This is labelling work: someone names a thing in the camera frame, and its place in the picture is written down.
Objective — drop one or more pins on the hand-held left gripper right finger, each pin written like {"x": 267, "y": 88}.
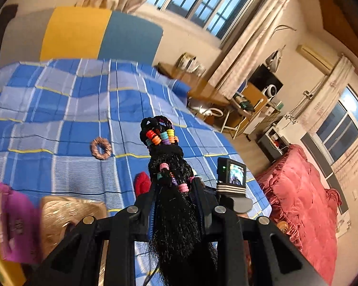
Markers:
{"x": 203, "y": 204}

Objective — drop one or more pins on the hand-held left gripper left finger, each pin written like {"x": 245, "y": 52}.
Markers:
{"x": 146, "y": 204}

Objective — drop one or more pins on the black beaded hair piece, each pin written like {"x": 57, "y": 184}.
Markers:
{"x": 170, "y": 229}

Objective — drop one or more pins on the red soft hair accessory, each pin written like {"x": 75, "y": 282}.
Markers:
{"x": 141, "y": 184}

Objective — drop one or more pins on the white shelf unit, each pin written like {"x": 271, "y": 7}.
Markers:
{"x": 279, "y": 134}

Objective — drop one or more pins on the white appliance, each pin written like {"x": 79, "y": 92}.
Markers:
{"x": 210, "y": 113}

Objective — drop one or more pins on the red bedspread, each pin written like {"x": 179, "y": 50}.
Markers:
{"x": 298, "y": 208}

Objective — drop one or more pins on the brown hair scrunchie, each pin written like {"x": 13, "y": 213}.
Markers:
{"x": 92, "y": 148}

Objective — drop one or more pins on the wooden desk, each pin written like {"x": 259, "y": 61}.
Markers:
{"x": 205, "y": 91}

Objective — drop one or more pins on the white round device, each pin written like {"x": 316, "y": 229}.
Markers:
{"x": 270, "y": 91}

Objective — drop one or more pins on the black monitor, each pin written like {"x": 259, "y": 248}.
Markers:
{"x": 262, "y": 77}

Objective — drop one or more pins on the tins on desk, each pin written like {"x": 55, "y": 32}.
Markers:
{"x": 191, "y": 64}

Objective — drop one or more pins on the small window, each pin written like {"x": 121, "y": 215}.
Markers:
{"x": 343, "y": 125}

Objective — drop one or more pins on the blue plaid bed sheet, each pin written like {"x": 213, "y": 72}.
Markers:
{"x": 62, "y": 110}

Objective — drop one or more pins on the short cream curtain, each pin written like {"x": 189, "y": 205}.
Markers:
{"x": 328, "y": 95}

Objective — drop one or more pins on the purple carton box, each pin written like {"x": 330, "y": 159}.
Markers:
{"x": 21, "y": 229}

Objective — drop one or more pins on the long cream curtain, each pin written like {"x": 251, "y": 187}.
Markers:
{"x": 250, "y": 41}

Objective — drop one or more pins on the air conditioner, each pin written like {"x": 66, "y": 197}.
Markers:
{"x": 314, "y": 58}

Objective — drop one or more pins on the gold tray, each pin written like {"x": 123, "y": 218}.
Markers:
{"x": 0, "y": 271}

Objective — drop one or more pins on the large window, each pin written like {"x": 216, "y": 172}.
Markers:
{"x": 208, "y": 3}

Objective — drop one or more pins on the grey yellow blue headboard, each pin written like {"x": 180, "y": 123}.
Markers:
{"x": 77, "y": 32}

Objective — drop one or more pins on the brown wardrobe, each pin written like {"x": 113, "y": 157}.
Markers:
{"x": 346, "y": 12}

